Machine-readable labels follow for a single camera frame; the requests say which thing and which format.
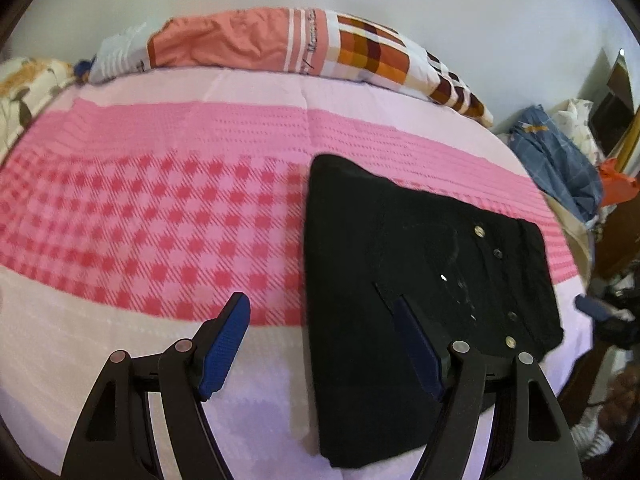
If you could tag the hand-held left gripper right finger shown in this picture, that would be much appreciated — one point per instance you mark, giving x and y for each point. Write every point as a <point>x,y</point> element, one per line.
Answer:
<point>420,355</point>

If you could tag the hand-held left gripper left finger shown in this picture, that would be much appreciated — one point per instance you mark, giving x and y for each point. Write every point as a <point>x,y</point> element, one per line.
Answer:
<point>225,345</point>

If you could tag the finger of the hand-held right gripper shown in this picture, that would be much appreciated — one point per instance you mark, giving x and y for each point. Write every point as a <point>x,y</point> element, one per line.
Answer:
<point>590,306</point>

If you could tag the black pants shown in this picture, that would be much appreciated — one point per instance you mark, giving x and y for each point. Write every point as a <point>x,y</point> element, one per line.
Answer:
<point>360,240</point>

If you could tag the person's right hand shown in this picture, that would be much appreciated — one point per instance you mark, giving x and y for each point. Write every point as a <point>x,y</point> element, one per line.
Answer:
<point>622,395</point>

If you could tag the striped grey cloth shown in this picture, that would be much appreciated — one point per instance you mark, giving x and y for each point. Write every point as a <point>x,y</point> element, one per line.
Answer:
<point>592,442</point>

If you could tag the orange cloth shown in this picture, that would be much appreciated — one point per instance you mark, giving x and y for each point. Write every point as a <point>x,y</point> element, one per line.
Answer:
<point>616,176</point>

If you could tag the pink checked blanket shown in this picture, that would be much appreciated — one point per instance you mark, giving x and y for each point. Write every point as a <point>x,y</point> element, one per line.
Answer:
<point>150,210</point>

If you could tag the white floral cloth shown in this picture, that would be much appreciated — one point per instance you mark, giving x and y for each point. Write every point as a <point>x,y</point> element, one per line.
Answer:
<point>580,120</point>

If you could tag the wooden furniture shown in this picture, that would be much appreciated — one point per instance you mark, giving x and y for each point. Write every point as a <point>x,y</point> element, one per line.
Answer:
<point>622,110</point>

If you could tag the light blue white cloth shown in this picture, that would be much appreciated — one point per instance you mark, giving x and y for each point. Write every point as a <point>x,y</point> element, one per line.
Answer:
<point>120,55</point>

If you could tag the orange plaid quilt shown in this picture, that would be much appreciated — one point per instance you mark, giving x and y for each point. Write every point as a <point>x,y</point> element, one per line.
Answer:
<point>300,42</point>

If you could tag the small blue object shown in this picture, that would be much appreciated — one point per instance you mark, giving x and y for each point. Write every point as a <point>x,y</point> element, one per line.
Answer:
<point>82,67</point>

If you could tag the floral cream pillow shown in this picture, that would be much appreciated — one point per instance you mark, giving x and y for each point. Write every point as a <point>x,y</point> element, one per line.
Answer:
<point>22,90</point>

